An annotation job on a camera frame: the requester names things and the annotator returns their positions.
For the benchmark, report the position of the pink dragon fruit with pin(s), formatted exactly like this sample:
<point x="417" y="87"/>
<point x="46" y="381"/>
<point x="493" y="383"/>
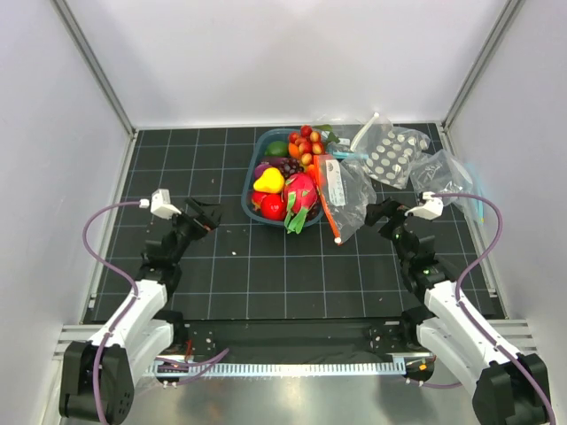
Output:
<point x="300" y="195"/>

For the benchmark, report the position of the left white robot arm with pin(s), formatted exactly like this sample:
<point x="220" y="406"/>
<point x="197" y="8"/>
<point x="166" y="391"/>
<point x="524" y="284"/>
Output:
<point x="100" y="374"/>

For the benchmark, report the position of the red cherry bunch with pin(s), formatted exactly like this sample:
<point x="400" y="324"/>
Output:
<point x="310" y="141"/>

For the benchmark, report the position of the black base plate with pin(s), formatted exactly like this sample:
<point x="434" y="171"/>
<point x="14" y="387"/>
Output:
<point x="302" y="341"/>

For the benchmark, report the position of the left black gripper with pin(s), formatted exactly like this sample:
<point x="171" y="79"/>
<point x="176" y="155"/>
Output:
<point x="212" y="211"/>

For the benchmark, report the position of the polka dot zip bag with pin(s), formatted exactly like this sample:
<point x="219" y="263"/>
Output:
<point x="388" y="152"/>

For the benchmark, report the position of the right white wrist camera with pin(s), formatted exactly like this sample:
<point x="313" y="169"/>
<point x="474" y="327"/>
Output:
<point x="429" y="207"/>

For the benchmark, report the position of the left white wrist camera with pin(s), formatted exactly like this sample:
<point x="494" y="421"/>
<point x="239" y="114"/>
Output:
<point x="160" y="205"/>

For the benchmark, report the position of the yellow pear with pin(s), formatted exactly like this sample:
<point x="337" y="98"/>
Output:
<point x="271" y="181"/>

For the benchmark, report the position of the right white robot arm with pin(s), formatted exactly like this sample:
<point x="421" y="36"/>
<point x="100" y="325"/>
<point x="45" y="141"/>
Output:
<point x="506" y="386"/>

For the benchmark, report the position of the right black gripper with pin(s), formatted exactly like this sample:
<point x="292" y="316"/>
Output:
<point x="374" y="211"/>

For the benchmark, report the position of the purple onion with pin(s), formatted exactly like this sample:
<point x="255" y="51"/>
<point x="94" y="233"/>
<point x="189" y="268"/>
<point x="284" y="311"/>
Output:
<point x="266" y="162"/>

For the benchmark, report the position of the teal zipper flat bag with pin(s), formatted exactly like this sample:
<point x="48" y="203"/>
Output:
<point x="346" y="130"/>

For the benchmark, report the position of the red apple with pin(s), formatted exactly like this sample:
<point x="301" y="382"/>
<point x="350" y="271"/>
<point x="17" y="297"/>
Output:
<point x="272" y="207"/>

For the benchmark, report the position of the purple grape bunch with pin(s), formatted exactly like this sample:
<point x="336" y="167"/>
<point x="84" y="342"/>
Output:
<point x="289" y="167"/>

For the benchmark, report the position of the teal plastic basket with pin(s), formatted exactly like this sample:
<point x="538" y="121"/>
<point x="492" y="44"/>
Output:
<point x="277" y="134"/>

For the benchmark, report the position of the blue zipper clear bag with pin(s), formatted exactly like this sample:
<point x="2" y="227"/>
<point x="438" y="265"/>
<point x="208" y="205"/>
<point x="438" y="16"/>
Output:
<point x="443" y="174"/>

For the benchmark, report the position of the black grid mat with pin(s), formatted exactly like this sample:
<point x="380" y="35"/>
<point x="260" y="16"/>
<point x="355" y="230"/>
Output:
<point x="246" y="269"/>

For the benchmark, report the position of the green lime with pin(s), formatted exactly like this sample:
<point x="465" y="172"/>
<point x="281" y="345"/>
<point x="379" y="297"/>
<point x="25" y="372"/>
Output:
<point x="277" y="149"/>

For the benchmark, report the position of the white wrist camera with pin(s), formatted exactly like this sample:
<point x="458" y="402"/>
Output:
<point x="429" y="207"/>
<point x="160" y="205"/>

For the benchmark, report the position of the orange zipper clear bag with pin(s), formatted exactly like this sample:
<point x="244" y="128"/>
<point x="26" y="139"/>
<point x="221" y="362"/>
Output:
<point x="345" y="191"/>

